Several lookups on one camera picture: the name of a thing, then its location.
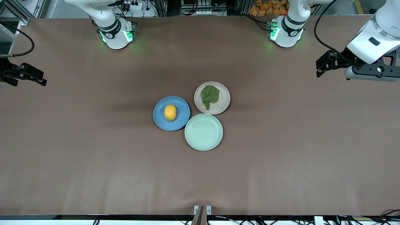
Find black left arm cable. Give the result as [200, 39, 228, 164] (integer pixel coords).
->
[313, 0, 344, 61]

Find bag of orange items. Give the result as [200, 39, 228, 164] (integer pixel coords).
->
[249, 0, 289, 17]

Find blue plate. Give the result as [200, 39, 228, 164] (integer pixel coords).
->
[153, 96, 191, 131]

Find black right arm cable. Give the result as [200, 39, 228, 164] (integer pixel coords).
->
[0, 23, 35, 58]

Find light green plate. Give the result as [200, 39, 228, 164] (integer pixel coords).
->
[184, 113, 223, 151]

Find white electronics box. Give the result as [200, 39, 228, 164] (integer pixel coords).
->
[181, 0, 228, 16]

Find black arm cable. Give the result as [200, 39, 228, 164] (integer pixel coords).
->
[0, 23, 35, 58]
[313, 0, 344, 61]

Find aluminium frame profile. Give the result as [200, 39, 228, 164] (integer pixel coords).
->
[0, 0, 47, 26]

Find green lettuce leaf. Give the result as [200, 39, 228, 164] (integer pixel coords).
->
[201, 85, 220, 111]

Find yellow lemon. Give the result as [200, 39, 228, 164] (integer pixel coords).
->
[164, 104, 177, 122]

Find white power strip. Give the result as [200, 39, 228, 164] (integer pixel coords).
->
[120, 0, 143, 12]

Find metal table edge bracket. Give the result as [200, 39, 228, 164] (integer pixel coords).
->
[191, 205, 212, 225]

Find beige plate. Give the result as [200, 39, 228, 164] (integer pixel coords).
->
[194, 81, 231, 115]

